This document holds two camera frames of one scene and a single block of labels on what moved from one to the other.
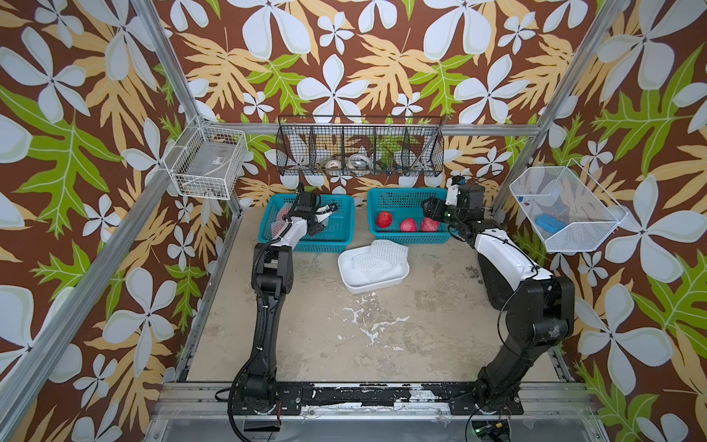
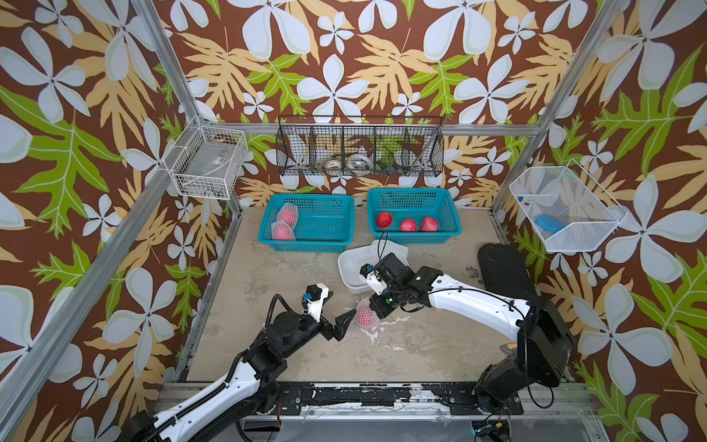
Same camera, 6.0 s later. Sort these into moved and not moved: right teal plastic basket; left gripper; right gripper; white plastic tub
Moved: left gripper; right gripper
Not moved: right teal plastic basket; white plastic tub
